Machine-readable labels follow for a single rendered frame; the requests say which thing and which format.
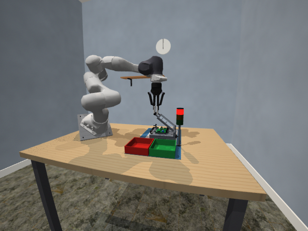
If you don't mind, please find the green bin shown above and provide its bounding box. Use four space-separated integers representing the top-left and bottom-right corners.
149 139 176 159

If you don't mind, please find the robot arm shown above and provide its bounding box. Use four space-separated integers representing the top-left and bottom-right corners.
80 55 167 136

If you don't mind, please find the red open-top bin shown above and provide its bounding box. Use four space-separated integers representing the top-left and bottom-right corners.
124 137 154 156

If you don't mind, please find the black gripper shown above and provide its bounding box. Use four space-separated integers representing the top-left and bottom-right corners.
148 83 165 115

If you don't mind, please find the green circuit board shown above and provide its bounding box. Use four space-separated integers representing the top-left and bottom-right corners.
156 127 167 133

